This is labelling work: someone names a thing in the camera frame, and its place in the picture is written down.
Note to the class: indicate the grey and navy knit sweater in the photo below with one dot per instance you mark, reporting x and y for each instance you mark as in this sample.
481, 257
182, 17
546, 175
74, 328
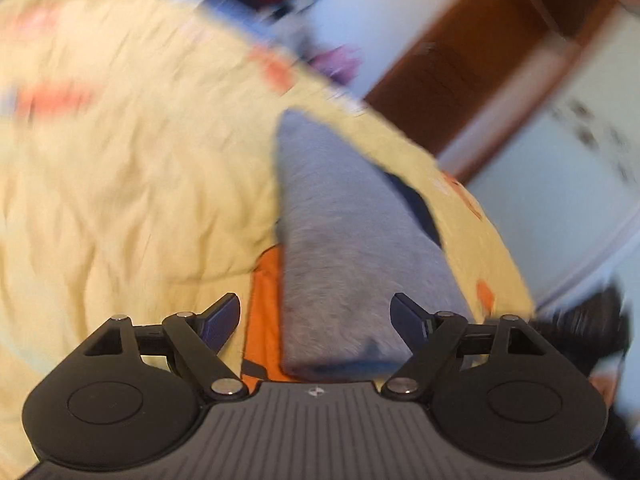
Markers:
340, 220

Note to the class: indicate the brown wooden door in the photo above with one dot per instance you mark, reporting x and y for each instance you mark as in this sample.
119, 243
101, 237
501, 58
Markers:
450, 70

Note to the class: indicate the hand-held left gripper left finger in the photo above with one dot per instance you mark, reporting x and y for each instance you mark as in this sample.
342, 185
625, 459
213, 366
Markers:
220, 322

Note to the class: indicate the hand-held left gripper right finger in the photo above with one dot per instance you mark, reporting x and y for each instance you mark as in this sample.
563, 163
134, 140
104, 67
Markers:
407, 320

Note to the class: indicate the pink plastic bag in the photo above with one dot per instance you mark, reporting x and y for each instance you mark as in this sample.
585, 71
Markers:
337, 62

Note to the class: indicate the person's right forearm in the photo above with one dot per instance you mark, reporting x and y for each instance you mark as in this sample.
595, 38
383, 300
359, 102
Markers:
627, 445

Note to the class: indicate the pale wardrobe sliding door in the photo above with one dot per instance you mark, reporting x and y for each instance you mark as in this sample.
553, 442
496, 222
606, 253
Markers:
560, 200

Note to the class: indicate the yellow floral blanket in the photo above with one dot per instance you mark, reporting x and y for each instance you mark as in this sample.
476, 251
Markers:
125, 160

